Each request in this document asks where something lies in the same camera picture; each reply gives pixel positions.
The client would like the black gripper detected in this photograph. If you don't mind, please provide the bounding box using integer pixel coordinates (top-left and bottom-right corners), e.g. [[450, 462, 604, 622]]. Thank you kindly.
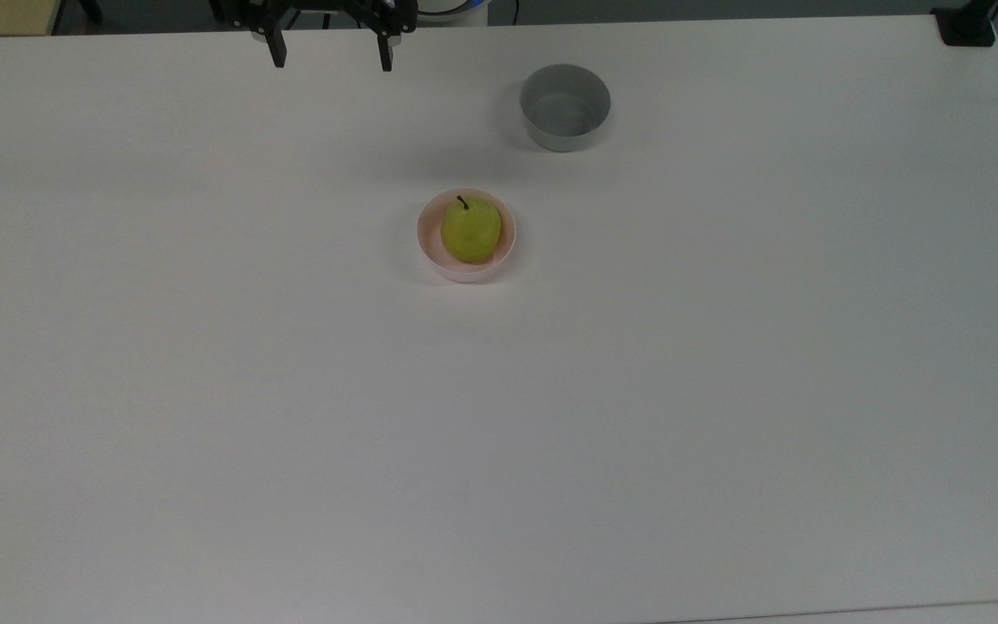
[[209, 0, 418, 73]]

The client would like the green pear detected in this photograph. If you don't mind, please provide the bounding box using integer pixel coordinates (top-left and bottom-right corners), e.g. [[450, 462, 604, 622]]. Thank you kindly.
[[440, 195, 503, 264]]

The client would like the grey bowl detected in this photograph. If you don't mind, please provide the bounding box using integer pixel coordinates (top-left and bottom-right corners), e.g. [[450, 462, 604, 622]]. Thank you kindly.
[[520, 63, 612, 153]]

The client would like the pink bowl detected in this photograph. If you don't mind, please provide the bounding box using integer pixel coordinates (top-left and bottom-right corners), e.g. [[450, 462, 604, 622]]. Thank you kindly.
[[416, 188, 518, 284]]

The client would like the black table clamp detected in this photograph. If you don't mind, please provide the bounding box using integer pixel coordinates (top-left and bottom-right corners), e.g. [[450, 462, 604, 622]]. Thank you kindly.
[[930, 0, 998, 48]]

